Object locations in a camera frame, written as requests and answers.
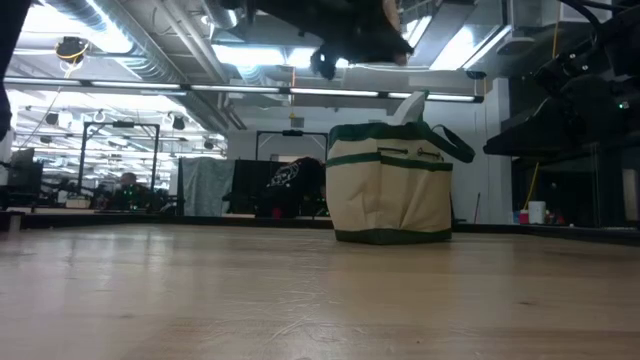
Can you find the low black rig frame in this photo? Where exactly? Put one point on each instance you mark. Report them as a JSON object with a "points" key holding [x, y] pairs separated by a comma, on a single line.
{"points": [[292, 133]]}

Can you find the person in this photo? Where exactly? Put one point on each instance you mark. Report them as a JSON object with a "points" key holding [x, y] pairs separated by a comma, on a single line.
{"points": [[295, 185], [129, 180]]}

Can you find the white paper roll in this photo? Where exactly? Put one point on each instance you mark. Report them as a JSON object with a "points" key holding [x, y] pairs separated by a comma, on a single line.
{"points": [[537, 212]]}

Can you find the green spray bottle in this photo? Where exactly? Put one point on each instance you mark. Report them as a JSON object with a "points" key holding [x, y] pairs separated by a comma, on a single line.
{"points": [[412, 110]]}

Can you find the tall black rig frame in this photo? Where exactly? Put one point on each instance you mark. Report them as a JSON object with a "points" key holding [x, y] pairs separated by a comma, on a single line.
{"points": [[122, 124]]}

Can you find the black aluminium table frame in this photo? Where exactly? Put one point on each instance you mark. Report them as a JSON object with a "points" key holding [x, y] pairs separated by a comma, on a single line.
{"points": [[100, 220]]}

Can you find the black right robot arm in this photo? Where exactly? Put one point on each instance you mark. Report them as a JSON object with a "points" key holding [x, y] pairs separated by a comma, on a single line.
{"points": [[625, 50]]}

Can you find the beige green gardening bag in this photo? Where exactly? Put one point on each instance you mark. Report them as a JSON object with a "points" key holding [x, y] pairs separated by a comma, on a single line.
{"points": [[390, 200]]}

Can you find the silver ceiling duct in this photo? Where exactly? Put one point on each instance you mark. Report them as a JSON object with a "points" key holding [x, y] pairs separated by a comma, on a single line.
{"points": [[165, 30]]}

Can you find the grey cloth cover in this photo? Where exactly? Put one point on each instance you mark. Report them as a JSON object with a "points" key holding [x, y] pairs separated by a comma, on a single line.
{"points": [[205, 185]]}

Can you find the overhead LED light bar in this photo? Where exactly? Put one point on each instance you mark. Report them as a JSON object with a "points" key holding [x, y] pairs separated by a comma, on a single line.
{"points": [[235, 88]]}

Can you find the red cup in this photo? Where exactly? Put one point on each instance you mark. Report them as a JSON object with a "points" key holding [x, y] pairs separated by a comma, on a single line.
{"points": [[523, 218]]}

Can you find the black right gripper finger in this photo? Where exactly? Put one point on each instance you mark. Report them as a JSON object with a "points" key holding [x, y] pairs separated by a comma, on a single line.
{"points": [[535, 135]]}

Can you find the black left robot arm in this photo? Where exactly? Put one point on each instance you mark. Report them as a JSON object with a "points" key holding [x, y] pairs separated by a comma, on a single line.
{"points": [[10, 30]]}

